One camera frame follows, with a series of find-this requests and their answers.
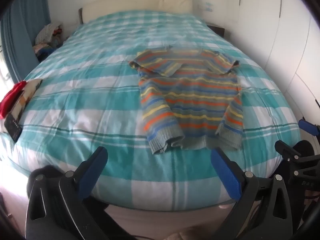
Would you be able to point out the dark wooden nightstand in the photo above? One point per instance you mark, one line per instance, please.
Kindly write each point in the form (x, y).
(217, 30)

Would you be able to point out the black flat card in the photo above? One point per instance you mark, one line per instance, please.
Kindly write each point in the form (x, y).
(13, 127)

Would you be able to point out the pile of clothes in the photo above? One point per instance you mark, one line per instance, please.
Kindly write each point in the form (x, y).
(48, 36)

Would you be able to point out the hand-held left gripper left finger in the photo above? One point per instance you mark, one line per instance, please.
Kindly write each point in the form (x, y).
(93, 170)

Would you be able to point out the blue curtain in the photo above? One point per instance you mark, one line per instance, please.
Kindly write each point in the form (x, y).
(21, 25)

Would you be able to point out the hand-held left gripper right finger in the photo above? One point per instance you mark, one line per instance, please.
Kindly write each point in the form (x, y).
(226, 172)

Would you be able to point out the red cloth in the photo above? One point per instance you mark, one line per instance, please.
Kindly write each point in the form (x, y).
(11, 96)

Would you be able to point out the wall socket plate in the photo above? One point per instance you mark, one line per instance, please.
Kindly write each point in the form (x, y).
(207, 6)

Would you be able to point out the striped knit sweater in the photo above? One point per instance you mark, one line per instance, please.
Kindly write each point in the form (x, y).
(192, 90)

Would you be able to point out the cream padded headboard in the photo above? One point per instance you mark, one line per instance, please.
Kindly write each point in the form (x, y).
(140, 3)

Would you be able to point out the bed with teal checked cover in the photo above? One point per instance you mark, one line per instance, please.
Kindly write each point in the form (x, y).
(95, 85)

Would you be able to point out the white wardrobe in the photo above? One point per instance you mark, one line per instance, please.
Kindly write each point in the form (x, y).
(282, 30)

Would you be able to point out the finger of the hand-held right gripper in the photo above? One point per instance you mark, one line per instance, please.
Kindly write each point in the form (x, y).
(287, 150)
(308, 127)

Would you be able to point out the patterned folded cloth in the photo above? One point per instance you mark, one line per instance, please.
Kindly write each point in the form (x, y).
(26, 95)

